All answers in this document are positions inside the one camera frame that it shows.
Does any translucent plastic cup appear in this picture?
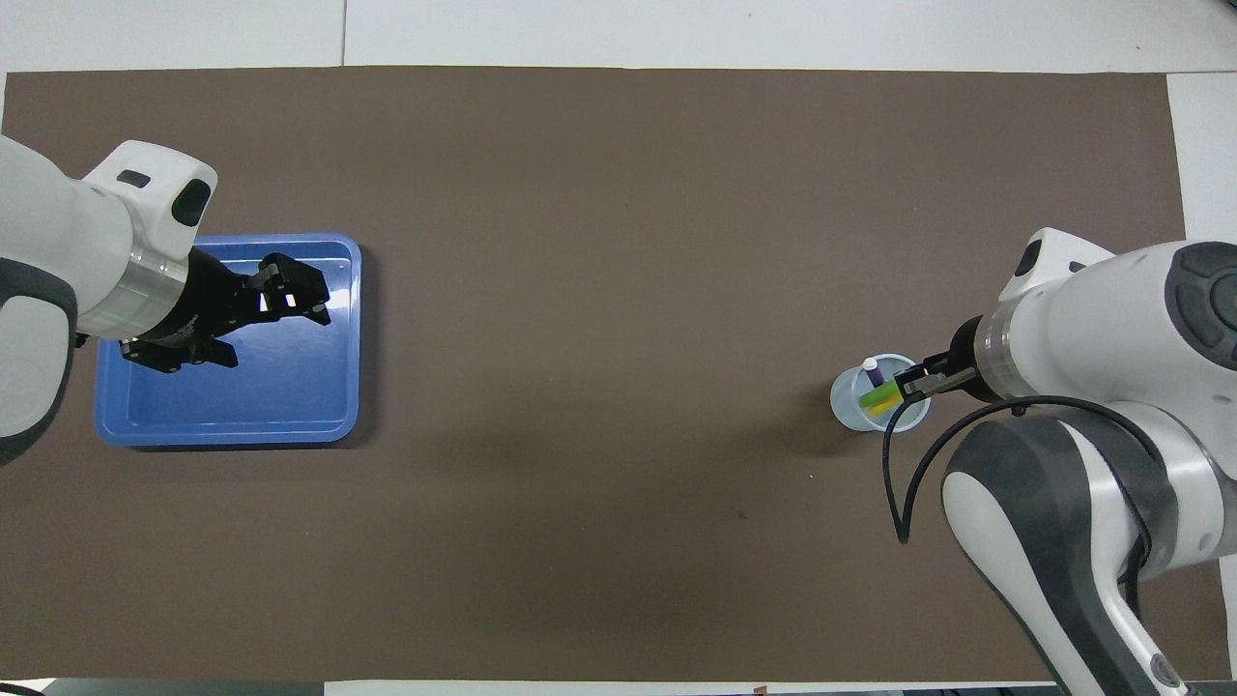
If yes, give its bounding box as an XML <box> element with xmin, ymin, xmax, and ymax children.
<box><xmin>829</xmin><ymin>354</ymin><xmax>934</xmax><ymax>434</ymax></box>

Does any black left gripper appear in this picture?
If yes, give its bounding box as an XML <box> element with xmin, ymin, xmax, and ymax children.
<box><xmin>120</xmin><ymin>246</ymin><xmax>332</xmax><ymax>374</ymax></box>

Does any blue plastic tray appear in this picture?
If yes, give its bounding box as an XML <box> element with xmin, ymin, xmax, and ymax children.
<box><xmin>94</xmin><ymin>232</ymin><xmax>363</xmax><ymax>448</ymax></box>

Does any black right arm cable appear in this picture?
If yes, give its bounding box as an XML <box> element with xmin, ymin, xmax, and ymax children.
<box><xmin>880</xmin><ymin>393</ymin><xmax>1163</xmax><ymax>602</ymax></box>

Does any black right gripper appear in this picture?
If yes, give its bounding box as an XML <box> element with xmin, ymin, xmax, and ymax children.
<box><xmin>898</xmin><ymin>317</ymin><xmax>997</xmax><ymax>402</ymax></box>

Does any brown table mat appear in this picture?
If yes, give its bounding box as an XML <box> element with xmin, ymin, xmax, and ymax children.
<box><xmin>0</xmin><ymin>66</ymin><xmax>1237</xmax><ymax>683</ymax></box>

